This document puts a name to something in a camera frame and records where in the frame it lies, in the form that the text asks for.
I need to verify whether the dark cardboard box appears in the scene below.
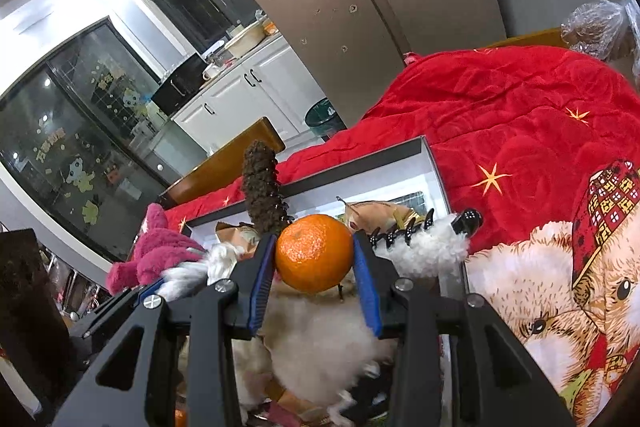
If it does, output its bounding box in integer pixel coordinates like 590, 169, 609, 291
177, 136, 471, 298

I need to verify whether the white kitchen cabinet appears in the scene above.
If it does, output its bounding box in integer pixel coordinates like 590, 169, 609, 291
172, 34, 328, 152

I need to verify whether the white plush bear keychain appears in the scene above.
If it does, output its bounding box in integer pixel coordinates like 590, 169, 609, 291
235, 272, 401, 415

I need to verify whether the wooden chair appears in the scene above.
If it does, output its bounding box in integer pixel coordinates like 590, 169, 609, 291
482, 27, 568, 50
157, 117, 287, 208

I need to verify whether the glass sliding door with stickers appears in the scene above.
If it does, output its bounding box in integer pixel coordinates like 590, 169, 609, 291
0, 18, 176, 263

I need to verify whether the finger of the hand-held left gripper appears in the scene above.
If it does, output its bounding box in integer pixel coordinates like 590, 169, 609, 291
67, 278, 168, 348

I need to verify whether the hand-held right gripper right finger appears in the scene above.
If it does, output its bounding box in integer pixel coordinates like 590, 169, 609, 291
352, 232, 576, 427

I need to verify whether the black microwave oven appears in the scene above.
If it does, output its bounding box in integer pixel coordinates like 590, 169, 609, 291
151, 52, 210, 116

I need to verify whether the black trash bin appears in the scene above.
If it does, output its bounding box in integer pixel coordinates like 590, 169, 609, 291
304, 97, 347, 140

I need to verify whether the red printed blanket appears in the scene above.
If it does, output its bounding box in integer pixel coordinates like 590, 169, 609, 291
160, 44, 640, 427

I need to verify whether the brown fluffy hair clip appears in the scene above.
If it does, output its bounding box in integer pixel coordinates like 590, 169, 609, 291
241, 139, 292, 235

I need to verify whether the pink plush toy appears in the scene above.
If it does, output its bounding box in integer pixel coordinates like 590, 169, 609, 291
105, 203, 208, 295

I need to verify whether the tan snack packet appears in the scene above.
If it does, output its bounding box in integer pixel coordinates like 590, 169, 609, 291
344, 202, 426, 242
215, 222, 262, 260

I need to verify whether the beige plastic basin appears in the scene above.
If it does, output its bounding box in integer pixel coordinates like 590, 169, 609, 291
225, 23, 267, 58

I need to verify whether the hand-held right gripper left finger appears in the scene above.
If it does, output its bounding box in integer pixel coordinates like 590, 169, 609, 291
52, 234, 278, 427

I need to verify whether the clear bag with brown contents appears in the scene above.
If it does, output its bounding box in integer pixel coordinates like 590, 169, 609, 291
560, 0, 633, 60

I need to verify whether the white fluffy hair claw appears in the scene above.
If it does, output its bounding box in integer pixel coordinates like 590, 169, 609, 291
367, 208, 483, 280

